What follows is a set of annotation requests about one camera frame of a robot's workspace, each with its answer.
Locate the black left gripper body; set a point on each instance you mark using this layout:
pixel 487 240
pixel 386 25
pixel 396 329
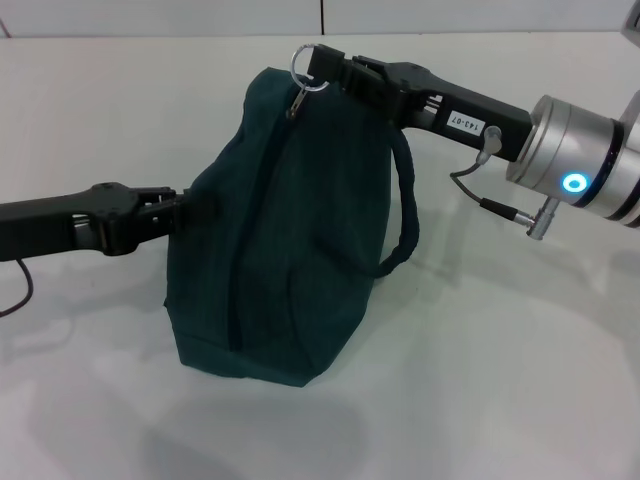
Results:
pixel 65 220

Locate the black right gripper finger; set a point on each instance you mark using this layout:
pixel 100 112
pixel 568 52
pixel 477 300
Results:
pixel 345 65
pixel 380 107

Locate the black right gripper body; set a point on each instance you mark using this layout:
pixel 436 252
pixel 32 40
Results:
pixel 460 115

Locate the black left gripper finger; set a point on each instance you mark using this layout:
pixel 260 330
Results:
pixel 170 212

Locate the teal insulated lunch bag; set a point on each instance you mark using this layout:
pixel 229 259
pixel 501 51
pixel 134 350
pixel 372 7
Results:
pixel 300 250

